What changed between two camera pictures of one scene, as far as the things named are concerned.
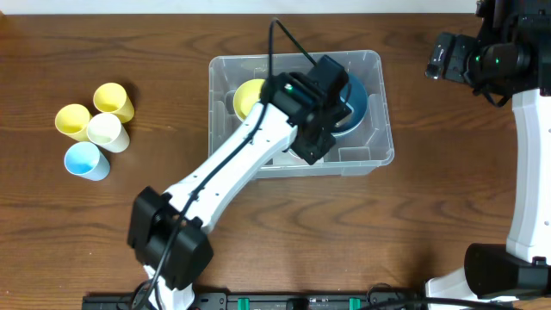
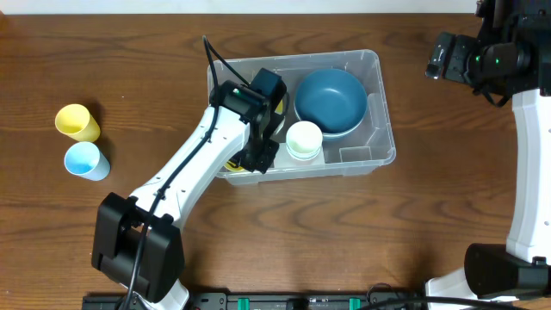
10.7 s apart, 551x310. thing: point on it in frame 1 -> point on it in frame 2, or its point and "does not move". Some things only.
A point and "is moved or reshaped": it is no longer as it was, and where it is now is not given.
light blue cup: x=87 y=161 does not move
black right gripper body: x=490 y=72 does not move
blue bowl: x=355 y=120 does not move
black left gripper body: x=315 y=149 -> x=259 y=158
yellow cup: x=72 y=120 does not move
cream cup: x=105 y=130 is moved or reshaped
